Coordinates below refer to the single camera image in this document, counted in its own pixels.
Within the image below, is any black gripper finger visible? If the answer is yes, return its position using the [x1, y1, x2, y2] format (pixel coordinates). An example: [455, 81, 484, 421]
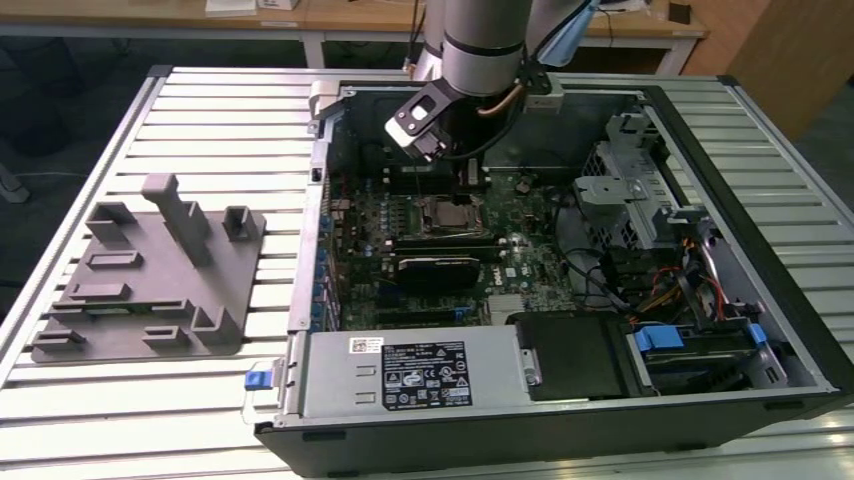
[452, 159, 481, 205]

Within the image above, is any silver CPU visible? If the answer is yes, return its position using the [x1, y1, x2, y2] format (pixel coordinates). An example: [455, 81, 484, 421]
[425, 201, 479, 234]

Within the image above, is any black RAM slot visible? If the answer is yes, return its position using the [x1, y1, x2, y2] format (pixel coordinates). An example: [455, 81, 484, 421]
[382, 179, 493, 189]
[382, 167, 493, 177]
[396, 247, 501, 262]
[382, 185, 493, 196]
[392, 237, 499, 251]
[382, 173, 493, 183]

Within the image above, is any black graphics card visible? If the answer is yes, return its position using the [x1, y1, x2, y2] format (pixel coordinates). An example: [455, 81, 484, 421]
[396, 254, 481, 292]

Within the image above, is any green motherboard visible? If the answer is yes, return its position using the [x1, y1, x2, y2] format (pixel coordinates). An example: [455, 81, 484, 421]
[318, 169, 581, 331]

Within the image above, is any silver drive cage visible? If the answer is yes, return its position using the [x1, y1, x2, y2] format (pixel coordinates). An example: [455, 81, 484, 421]
[569, 112, 712, 251]

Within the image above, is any small silver heatsink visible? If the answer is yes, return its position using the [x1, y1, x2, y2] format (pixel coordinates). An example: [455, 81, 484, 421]
[488, 294, 529, 325]

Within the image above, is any black plastic shroud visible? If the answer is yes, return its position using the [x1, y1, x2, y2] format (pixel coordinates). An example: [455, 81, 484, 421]
[512, 309, 645, 401]

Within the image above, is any grey power supply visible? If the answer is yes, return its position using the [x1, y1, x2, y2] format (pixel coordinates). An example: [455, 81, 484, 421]
[292, 327, 535, 419]

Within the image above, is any hard disk in blue carrier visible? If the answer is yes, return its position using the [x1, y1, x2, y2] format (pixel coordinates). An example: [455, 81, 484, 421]
[625, 322, 768, 396]

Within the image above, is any wooden desk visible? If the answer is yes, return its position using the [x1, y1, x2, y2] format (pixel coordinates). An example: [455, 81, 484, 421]
[0, 0, 708, 66]

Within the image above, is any grey parts rack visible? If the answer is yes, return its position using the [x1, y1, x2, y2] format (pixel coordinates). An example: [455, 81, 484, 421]
[29, 173, 268, 366]

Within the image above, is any wooden cabinet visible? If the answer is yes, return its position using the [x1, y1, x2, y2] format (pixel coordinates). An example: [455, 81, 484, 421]
[679, 0, 854, 146]

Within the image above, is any black open PC case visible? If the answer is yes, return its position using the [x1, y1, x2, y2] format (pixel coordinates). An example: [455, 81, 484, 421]
[252, 74, 854, 479]

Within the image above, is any green RAM stick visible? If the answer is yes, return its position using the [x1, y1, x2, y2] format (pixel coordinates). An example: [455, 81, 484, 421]
[78, 303, 154, 317]

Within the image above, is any grey floor stand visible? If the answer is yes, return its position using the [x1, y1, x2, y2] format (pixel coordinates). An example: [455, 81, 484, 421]
[0, 162, 32, 205]

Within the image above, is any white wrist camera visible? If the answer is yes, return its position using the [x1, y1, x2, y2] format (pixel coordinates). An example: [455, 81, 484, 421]
[384, 82, 449, 162]

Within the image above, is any brass-coloured cable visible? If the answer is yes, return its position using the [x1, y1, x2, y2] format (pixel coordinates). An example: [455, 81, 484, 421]
[480, 84, 527, 119]

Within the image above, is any grey case bracket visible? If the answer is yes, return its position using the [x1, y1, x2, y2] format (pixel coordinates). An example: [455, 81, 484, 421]
[308, 79, 342, 135]

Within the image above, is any yellow wire bundle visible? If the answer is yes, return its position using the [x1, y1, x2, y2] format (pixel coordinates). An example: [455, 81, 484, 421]
[639, 267, 688, 314]

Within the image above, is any orange wire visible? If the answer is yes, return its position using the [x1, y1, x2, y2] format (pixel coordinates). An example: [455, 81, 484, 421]
[703, 274, 729, 322]

